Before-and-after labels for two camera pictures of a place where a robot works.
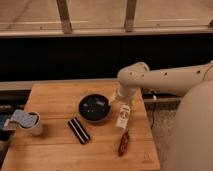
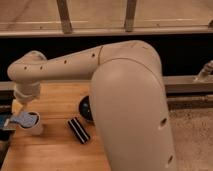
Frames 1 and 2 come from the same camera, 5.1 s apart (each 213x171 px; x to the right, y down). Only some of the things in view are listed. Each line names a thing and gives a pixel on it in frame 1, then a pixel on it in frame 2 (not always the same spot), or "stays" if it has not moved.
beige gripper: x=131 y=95 → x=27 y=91
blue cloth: x=26 y=119 stays
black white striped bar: x=79 y=130 stays
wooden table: x=59 y=148 stays
